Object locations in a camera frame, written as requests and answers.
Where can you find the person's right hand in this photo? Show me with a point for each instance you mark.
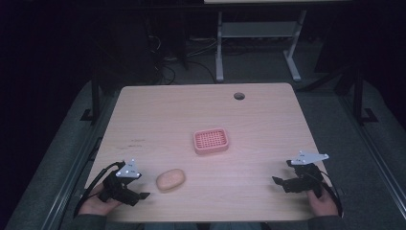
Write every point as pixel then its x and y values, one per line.
pixel 323 204

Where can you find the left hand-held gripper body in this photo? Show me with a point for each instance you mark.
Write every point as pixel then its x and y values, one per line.
pixel 119 188

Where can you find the black metal stand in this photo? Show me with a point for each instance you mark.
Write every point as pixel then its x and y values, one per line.
pixel 360 96
pixel 93 99

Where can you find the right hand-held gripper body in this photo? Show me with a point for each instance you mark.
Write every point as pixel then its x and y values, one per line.
pixel 304 179

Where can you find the white metal desk frame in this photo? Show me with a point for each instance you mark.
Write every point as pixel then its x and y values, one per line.
pixel 257 44

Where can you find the person's left hand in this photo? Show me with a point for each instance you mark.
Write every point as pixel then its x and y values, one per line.
pixel 95 206

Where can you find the pink soap dish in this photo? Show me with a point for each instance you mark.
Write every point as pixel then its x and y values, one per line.
pixel 211 141

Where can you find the tan potato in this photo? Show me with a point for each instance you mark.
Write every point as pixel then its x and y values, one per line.
pixel 170 179

